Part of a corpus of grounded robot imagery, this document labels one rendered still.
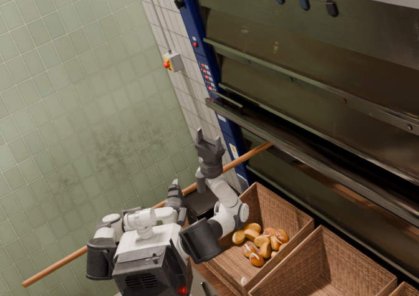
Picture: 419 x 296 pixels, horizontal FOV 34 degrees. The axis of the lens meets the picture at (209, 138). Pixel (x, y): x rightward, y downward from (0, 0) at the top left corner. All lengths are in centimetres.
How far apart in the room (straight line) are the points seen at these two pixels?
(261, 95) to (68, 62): 143
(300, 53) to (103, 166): 206
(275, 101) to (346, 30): 82
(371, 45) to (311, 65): 44
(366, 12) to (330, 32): 26
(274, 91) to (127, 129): 155
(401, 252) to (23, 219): 247
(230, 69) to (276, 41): 63
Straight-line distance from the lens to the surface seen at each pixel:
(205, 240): 262
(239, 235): 385
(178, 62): 409
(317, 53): 269
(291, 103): 304
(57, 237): 458
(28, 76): 419
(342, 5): 239
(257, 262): 365
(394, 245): 293
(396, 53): 226
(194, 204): 398
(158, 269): 255
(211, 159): 255
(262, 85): 324
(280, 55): 291
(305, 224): 351
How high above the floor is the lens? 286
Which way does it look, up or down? 27 degrees down
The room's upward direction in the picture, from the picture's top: 20 degrees counter-clockwise
